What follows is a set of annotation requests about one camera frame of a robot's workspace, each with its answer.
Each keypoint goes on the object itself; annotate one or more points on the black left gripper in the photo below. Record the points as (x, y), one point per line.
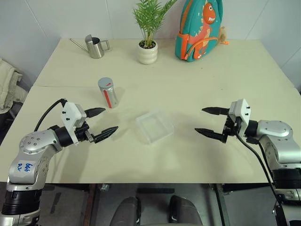
(83, 132)

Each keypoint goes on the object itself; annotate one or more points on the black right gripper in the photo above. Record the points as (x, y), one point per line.
(231, 128)

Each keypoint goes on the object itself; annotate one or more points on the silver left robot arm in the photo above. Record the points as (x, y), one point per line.
(35, 146)

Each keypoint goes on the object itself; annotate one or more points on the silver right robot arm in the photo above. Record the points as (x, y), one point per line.
(277, 150)

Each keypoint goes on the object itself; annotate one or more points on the silver red can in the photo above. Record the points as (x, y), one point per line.
(108, 93)

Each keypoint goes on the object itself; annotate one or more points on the clear plastic box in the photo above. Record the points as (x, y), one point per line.
(154, 126)

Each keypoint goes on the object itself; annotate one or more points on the steel watering can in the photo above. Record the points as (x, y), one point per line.
(95, 48)

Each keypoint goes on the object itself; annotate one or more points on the white ribbed plant pot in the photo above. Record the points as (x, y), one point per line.
(147, 53)

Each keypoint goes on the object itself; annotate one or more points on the teal dinosaur backpack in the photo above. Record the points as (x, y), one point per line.
(200, 30)

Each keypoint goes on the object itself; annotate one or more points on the beige padded jacket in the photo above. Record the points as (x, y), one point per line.
(9, 84)

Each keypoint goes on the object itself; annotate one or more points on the green fern plant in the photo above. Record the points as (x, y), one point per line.
(150, 18)

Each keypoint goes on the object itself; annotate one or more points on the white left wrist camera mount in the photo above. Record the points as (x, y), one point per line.
(70, 116)

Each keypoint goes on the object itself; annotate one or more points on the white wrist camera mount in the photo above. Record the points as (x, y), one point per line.
(70, 116)
(242, 111)

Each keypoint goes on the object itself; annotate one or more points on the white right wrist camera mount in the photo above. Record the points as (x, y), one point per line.
(242, 111)

